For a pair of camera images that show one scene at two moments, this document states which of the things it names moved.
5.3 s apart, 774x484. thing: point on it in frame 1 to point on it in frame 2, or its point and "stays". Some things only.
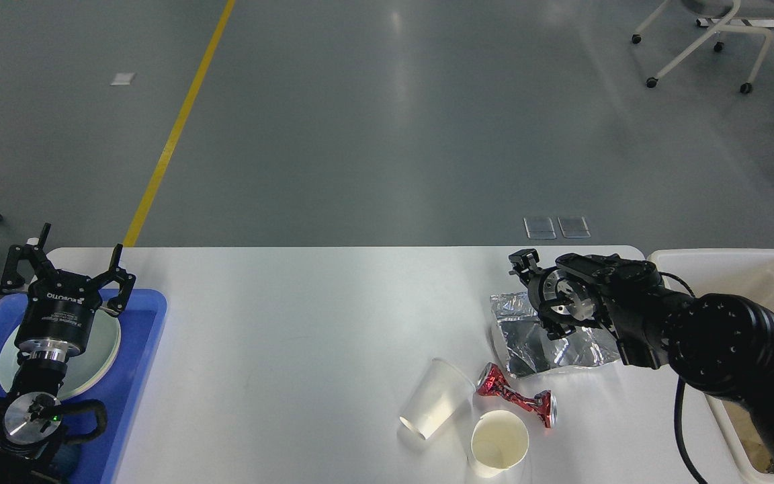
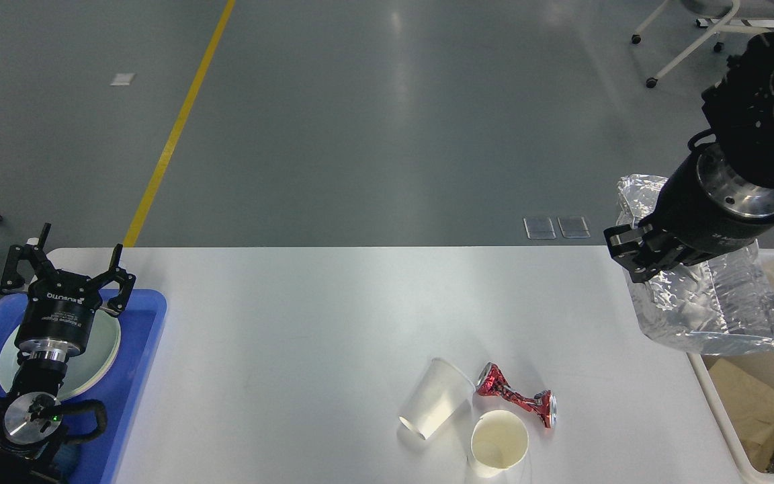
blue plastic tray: [121, 389] stays
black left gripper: [58, 318] stays
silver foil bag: [527, 347] to [727, 305]
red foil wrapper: [492, 380] stays
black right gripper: [564, 298] to [703, 211]
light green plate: [85, 370] stays
